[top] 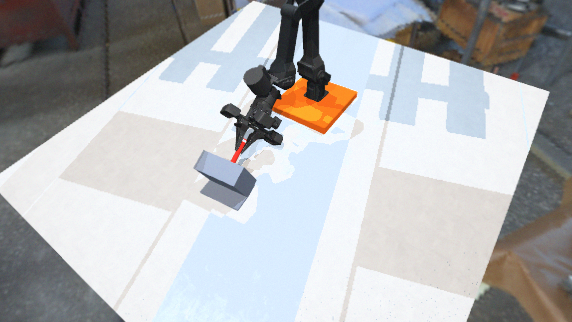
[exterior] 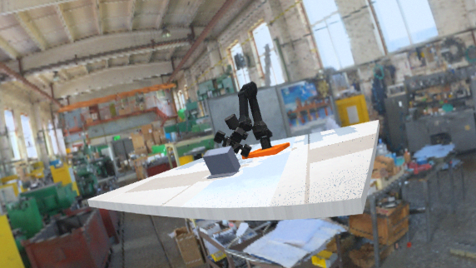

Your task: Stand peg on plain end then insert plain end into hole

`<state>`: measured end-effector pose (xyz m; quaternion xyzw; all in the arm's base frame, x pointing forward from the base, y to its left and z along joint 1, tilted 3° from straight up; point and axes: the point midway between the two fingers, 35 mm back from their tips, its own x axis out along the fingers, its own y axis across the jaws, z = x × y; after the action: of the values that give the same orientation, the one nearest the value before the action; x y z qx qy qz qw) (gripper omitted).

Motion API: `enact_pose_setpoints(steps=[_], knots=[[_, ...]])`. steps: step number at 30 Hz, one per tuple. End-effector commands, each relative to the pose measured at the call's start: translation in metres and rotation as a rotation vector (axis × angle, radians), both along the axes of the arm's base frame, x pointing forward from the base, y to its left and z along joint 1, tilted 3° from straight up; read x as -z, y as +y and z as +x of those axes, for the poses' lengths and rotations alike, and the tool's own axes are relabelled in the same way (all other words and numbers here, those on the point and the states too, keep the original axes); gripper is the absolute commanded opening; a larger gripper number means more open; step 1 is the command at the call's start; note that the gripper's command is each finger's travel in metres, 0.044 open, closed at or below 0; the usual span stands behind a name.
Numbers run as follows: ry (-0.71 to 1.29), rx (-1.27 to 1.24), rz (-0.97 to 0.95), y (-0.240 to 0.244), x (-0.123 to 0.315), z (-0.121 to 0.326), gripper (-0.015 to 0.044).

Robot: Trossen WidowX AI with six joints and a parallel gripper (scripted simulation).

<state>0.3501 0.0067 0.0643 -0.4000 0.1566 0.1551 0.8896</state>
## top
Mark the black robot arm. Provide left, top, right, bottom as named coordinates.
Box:
left=243, top=0, right=332, bottom=130

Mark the blue-grey sloped panel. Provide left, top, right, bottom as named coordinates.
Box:
left=193, top=150, right=257, bottom=211

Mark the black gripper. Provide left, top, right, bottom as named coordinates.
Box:
left=219, top=99, right=283, bottom=154

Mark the red peg with white band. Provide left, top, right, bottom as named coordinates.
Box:
left=231, top=138, right=247, bottom=163

